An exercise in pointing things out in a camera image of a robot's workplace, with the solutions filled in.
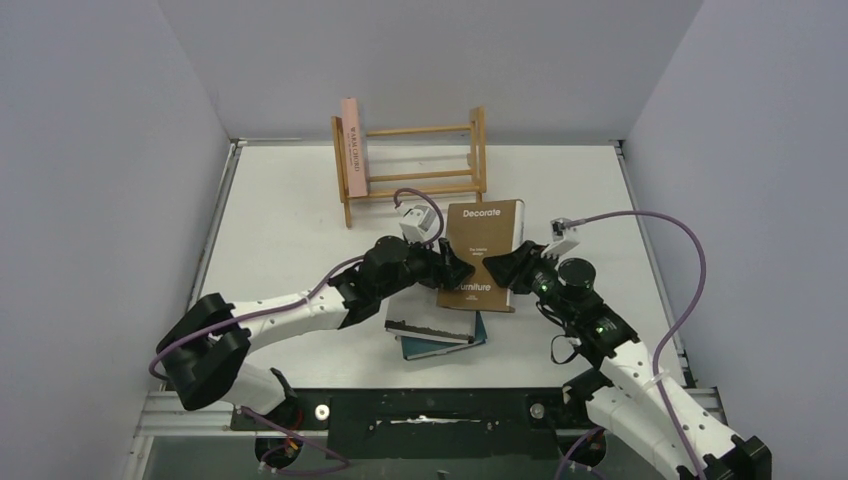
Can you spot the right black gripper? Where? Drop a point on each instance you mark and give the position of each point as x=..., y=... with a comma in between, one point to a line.
x=521, y=268

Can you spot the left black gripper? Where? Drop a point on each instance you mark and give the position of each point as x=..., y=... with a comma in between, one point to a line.
x=445, y=270

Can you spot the brown Decorate Furniture book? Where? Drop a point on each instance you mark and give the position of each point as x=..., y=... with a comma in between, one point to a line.
x=476, y=231

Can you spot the grey white book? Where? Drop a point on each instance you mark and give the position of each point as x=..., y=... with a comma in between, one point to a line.
x=413, y=312

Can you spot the teal Humor book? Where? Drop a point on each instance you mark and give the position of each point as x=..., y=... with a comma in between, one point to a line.
x=414, y=348

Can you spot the pink Warm Chord book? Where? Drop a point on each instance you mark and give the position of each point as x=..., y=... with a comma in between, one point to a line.
x=355, y=148

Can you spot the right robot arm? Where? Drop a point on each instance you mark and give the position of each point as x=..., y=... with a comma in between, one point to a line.
x=621, y=392

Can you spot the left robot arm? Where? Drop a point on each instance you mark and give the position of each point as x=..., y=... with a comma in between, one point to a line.
x=205, y=354

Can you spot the wooden book rack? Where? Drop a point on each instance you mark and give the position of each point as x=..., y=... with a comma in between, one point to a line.
x=471, y=179

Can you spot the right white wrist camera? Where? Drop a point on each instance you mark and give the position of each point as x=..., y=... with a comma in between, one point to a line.
x=564, y=238

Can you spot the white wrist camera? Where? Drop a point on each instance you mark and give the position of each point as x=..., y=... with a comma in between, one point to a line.
x=564, y=238
x=420, y=223

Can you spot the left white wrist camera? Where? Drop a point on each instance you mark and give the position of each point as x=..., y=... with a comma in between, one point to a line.
x=420, y=223

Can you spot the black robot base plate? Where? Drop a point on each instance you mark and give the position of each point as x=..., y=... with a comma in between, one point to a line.
x=323, y=431

